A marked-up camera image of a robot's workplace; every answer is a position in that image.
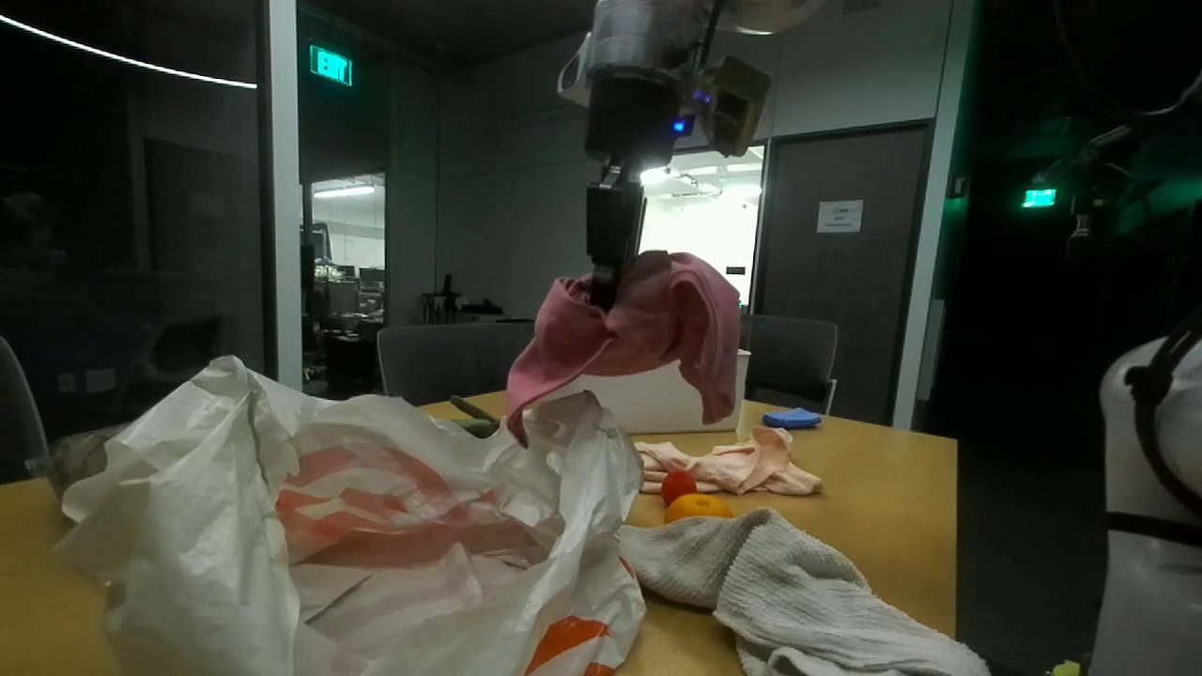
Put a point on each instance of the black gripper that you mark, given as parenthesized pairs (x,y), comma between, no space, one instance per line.
(629,119)

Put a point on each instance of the pink t-shirt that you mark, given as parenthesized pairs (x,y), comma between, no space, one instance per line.
(671,310)

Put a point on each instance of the peach t-shirt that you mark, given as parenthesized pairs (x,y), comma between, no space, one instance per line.
(745,467)

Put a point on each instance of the white orange plastic bag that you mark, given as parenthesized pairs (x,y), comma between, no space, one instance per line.
(258,529)

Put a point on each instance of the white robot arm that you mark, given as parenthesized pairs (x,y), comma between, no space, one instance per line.
(671,38)

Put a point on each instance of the white plastic bin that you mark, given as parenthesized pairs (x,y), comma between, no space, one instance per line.
(659,400)

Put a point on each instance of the grey office chair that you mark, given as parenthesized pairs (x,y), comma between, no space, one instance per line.
(793,360)

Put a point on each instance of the blue sponge cloth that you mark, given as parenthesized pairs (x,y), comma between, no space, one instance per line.
(793,416)

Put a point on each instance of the small red tomato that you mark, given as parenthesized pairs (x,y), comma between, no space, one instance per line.
(679,487)

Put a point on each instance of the orange fruit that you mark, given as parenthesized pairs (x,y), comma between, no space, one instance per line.
(698,505)

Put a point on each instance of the green exit sign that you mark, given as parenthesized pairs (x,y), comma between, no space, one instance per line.
(333,66)

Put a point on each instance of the white grey towel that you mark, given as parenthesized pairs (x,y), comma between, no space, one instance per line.
(793,601)

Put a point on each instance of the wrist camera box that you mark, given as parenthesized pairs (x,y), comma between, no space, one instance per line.
(738,94)

